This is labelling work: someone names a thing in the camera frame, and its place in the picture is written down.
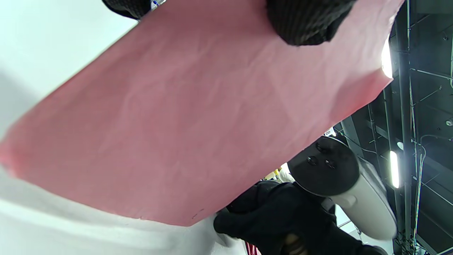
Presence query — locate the person's left hand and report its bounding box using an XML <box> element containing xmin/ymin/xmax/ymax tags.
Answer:
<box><xmin>102</xmin><ymin>0</ymin><xmax>357</xmax><ymax>46</ymax></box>

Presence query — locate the person's right hand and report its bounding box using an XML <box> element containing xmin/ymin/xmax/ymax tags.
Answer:
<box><xmin>213</xmin><ymin>180</ymin><xmax>390</xmax><ymax>255</ymax></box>

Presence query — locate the right white black controller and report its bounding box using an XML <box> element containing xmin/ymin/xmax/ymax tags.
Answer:
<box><xmin>287</xmin><ymin>136</ymin><xmax>398</xmax><ymax>241</ymax></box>

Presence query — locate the ceiling tube light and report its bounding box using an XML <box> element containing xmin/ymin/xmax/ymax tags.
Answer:
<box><xmin>389</xmin><ymin>150</ymin><xmax>400</xmax><ymax>189</ymax></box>
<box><xmin>381</xmin><ymin>38</ymin><xmax>394</xmax><ymax>79</ymax></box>

